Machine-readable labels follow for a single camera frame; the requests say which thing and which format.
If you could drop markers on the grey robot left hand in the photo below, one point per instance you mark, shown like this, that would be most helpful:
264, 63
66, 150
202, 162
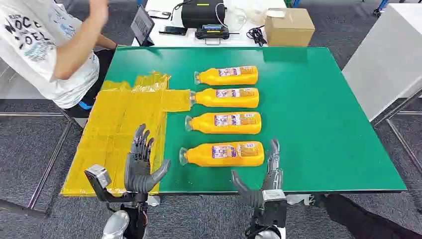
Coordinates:
138, 175

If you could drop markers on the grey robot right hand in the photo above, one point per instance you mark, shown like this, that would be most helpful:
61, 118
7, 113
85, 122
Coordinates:
273, 179

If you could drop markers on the orange drink bottle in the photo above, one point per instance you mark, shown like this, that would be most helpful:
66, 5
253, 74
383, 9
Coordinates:
230, 76
230, 99
227, 124
224, 155

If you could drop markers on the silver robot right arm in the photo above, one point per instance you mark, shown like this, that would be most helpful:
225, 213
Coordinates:
268, 235

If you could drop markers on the yellow plastic sheet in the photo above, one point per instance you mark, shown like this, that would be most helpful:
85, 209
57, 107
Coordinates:
115, 132

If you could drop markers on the green table mat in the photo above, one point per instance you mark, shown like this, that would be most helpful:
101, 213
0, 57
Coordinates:
313, 115

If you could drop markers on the white desk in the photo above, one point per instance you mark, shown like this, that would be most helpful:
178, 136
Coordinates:
168, 41

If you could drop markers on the black smartphone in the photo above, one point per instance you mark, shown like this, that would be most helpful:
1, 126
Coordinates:
173, 30

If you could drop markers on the dark tablet on stand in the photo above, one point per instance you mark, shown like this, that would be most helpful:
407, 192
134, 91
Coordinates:
142, 26

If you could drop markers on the brown cardboard box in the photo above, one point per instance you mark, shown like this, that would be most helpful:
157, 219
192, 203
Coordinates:
290, 31

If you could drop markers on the black handheld controller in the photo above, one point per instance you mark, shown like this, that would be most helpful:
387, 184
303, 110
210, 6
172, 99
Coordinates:
212, 32

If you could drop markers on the person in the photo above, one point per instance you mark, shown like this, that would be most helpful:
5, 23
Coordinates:
36, 49

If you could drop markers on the smartphone with pale rim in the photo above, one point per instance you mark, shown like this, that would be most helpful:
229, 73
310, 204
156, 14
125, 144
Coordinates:
159, 14

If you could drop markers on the white side table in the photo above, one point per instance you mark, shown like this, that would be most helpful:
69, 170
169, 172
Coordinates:
385, 59

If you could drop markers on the white paper label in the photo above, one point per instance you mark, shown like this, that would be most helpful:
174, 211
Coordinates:
276, 13

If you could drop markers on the clear plastic bag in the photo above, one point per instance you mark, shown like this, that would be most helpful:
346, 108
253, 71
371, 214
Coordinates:
240, 16

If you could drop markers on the black equipment case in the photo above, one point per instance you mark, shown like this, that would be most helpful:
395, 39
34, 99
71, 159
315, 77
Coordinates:
202, 14

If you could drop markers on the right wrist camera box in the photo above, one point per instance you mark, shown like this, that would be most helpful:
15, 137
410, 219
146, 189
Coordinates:
273, 206

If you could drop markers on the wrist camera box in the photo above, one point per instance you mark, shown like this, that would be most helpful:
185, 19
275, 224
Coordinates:
273, 206
98, 175

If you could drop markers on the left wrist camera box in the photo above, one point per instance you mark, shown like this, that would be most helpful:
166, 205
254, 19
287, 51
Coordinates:
98, 175

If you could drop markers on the metal table frame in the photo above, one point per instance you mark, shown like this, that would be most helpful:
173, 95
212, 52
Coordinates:
49, 165

